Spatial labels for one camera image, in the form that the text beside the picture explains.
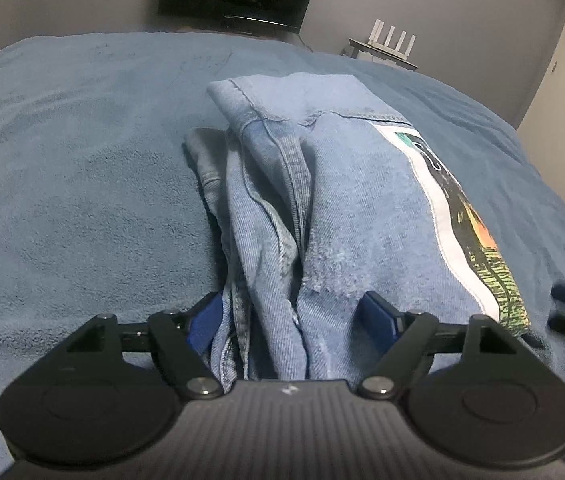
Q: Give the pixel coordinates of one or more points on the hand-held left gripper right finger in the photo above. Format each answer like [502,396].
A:
[376,316]

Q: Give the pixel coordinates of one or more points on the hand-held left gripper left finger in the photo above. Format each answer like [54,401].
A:
[203,321]

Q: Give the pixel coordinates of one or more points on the blue denim jacket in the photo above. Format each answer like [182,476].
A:
[357,200]

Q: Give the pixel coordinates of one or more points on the blue fleece blanket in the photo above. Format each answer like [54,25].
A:
[77,185]

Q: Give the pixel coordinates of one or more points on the white door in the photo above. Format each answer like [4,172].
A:
[562,85]

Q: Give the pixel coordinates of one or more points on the small side table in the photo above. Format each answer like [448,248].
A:
[382,55]

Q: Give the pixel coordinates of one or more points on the white router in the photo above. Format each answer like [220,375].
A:
[392,40]

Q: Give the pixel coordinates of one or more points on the wooden television stand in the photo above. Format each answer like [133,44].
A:
[282,36]

